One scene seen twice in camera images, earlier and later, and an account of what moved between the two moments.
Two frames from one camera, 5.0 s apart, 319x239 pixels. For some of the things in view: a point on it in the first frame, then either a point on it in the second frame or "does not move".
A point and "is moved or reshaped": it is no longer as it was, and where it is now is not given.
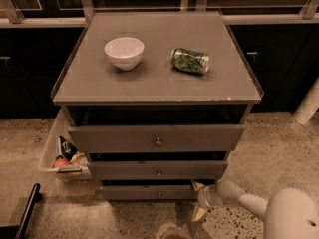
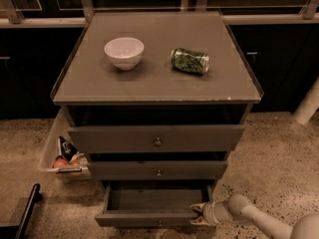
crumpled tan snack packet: (79, 160) does not move
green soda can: (194, 62) does not move
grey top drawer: (156, 138) does not move
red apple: (60, 163) does not move
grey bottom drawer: (149, 192) is moved or reshaped
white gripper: (205, 196) to (209, 213)
